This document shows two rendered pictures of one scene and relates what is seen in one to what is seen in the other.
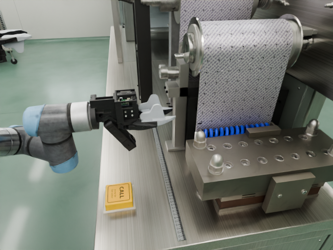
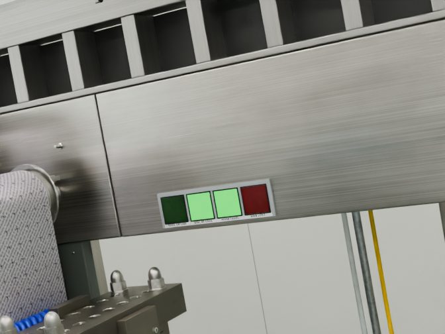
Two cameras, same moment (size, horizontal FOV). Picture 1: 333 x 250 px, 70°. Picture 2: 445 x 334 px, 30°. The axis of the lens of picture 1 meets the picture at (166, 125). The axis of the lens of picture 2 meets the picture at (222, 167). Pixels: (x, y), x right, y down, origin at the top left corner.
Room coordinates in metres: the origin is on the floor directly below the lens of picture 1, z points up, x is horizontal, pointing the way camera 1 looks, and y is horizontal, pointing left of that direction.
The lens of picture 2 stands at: (-0.72, 0.75, 1.34)
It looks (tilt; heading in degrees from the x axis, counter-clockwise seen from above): 3 degrees down; 309
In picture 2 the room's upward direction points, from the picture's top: 10 degrees counter-clockwise
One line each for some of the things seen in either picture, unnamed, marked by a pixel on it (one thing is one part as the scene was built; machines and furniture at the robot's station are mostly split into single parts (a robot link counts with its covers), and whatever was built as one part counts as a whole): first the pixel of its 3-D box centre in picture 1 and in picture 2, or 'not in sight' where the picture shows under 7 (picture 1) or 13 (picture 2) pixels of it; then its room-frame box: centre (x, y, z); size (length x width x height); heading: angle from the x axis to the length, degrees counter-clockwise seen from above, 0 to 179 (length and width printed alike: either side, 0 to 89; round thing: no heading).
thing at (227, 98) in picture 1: (238, 101); (20, 278); (0.59, -0.20, 1.11); 0.23 x 0.01 x 0.18; 100
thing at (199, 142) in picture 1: (200, 138); (6, 328); (0.50, -0.09, 1.05); 0.04 x 0.04 x 0.04
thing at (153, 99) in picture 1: (154, 104); not in sight; (0.57, 0.03, 1.11); 0.09 x 0.03 x 0.06; 109
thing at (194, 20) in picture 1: (194, 47); not in sight; (0.63, -0.07, 1.25); 0.15 x 0.01 x 0.15; 10
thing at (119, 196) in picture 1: (119, 195); not in sight; (0.43, 0.13, 0.91); 0.07 x 0.07 x 0.02; 10
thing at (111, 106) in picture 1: (115, 111); not in sight; (0.53, 0.13, 1.12); 0.12 x 0.08 x 0.09; 100
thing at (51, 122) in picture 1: (51, 120); not in sight; (0.50, 0.29, 1.11); 0.11 x 0.08 x 0.09; 100
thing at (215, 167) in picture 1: (216, 162); (52, 324); (0.41, -0.12, 1.05); 0.04 x 0.04 x 0.04
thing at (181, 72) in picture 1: (175, 108); not in sight; (0.65, -0.03, 1.05); 0.06 x 0.05 x 0.31; 100
